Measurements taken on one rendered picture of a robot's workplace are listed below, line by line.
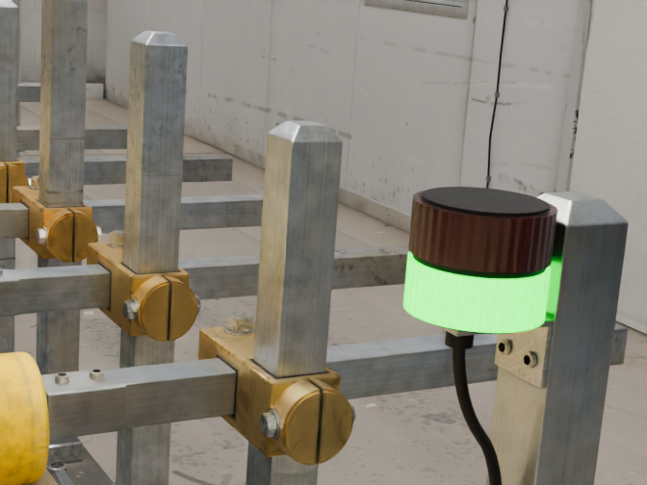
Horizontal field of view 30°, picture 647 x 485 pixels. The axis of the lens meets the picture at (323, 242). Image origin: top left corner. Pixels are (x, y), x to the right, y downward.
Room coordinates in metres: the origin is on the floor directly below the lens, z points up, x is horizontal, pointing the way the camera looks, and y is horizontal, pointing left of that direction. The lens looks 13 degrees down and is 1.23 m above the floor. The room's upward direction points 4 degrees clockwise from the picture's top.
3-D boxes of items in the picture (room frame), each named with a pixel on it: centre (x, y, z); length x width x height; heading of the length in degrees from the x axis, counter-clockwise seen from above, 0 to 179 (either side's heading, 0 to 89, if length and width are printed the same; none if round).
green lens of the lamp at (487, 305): (0.49, -0.07, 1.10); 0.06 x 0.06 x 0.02
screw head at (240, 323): (0.80, 0.05, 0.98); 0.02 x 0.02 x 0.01
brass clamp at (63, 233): (1.19, 0.27, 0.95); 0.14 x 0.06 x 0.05; 30
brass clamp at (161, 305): (0.97, 0.15, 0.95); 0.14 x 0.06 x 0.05; 30
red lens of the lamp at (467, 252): (0.49, -0.07, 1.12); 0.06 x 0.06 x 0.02
